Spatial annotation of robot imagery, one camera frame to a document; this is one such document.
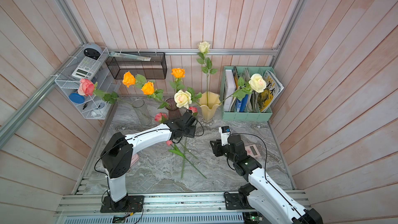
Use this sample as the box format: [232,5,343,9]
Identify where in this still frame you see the yellow magazine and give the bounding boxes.
[257,71,284,113]

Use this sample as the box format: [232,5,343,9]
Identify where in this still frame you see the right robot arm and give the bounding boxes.
[210,135,323,224]

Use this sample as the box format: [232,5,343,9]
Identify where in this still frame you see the paper strip on basket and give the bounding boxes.
[109,52,151,62]

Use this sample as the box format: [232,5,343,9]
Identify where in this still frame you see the pink rose bud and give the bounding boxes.
[166,140,207,179]

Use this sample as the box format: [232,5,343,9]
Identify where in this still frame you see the white book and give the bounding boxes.
[223,69,236,112]

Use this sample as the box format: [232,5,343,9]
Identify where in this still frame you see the cream rose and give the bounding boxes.
[221,74,267,104]
[174,87,202,110]
[197,41,218,106]

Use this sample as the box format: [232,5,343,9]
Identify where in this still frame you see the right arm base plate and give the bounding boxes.
[223,192,252,210]

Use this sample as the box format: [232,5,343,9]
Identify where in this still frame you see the round grey alarm clock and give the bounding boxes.
[84,44,103,60]

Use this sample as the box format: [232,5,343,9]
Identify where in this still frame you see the blue lid jar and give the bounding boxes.
[68,92,86,104]

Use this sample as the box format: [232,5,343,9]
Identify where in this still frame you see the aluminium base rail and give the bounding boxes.
[52,189,312,224]

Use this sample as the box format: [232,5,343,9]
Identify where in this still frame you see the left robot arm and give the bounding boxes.
[99,110,198,204]

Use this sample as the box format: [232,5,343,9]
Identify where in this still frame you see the purple glass vase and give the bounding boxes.
[166,98,181,120]

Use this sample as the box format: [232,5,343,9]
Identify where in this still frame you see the clear glass vase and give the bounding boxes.
[132,99,152,126]

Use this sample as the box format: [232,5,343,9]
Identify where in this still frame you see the yellow ruffled vase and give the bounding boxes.
[199,92,221,127]

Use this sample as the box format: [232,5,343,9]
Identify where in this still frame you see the black wire basket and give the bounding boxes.
[106,51,167,80]

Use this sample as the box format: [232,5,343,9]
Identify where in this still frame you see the orange rose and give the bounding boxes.
[170,68,186,94]
[122,71,171,110]
[141,82,171,110]

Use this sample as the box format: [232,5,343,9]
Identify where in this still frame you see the blue folder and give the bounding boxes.
[235,94,249,113]

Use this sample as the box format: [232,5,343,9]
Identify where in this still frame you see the white wire shelf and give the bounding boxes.
[55,45,120,120]

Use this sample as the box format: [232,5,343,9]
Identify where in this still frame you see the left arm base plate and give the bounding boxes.
[100,196,145,213]

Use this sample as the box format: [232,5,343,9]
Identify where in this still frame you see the pink case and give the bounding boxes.
[130,154,139,167]

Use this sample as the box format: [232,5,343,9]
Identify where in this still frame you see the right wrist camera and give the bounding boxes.
[219,125,231,146]

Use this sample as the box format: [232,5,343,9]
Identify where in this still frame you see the pink rose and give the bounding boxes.
[154,113,169,123]
[181,106,198,179]
[77,79,132,106]

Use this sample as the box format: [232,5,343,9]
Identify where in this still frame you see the mint green file organizer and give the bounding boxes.
[220,66,275,122]

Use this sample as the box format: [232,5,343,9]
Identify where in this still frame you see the white desk calculator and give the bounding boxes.
[72,57,101,80]

